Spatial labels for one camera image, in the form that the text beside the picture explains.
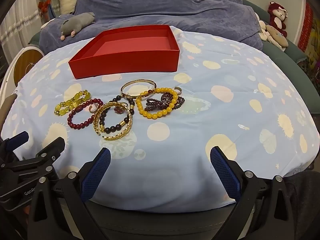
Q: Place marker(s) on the white plush toy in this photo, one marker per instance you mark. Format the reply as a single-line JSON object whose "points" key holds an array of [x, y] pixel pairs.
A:
{"points": [[263, 31]]}

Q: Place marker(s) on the beige cookie plush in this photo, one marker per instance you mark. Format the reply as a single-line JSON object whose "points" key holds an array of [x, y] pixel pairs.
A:
{"points": [[276, 35]]}

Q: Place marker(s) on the blue curtain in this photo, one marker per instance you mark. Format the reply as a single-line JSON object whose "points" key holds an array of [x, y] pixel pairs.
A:
{"points": [[50, 11]]}

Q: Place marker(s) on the blue-grey blanket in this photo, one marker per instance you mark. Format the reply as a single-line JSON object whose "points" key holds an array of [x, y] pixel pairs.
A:
{"points": [[175, 5]]}

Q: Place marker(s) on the thin gold bangle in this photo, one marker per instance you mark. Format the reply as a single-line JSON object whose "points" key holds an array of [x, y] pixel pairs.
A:
{"points": [[125, 93]]}

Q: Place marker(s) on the green sofa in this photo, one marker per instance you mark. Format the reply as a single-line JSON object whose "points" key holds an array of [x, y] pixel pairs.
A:
{"points": [[287, 60]]}

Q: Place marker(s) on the white device with wooden disc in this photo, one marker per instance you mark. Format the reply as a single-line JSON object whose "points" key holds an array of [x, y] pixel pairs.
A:
{"points": [[23, 62]]}

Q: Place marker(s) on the red bow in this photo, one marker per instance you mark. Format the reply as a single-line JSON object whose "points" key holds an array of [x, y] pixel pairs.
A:
{"points": [[45, 5]]}

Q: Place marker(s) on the white curtain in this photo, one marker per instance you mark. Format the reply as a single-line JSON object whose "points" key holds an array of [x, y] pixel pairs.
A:
{"points": [[22, 17]]}

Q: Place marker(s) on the red cardboard box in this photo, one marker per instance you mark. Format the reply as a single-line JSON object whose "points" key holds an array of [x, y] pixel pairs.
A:
{"points": [[125, 65]]}

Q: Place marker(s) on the grey plush mouse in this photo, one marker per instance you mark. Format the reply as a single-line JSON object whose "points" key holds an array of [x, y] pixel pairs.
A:
{"points": [[77, 22]]}

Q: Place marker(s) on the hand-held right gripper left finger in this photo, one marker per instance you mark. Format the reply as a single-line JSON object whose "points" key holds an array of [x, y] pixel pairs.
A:
{"points": [[96, 175]]}

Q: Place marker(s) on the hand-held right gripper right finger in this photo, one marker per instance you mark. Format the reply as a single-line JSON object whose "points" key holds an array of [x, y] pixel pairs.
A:
{"points": [[225, 175]]}

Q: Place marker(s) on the red plush monkey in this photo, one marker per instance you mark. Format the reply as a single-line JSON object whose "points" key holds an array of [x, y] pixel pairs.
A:
{"points": [[276, 15]]}

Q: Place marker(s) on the dark cloth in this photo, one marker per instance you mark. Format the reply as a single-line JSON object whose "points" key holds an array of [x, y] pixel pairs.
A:
{"points": [[305, 200]]}

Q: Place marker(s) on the red wall banner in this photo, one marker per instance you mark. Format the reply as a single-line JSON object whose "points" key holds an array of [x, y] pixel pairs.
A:
{"points": [[306, 25]]}

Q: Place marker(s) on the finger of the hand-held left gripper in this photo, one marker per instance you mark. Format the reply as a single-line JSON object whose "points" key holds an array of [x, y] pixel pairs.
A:
{"points": [[53, 147], [17, 138]]}

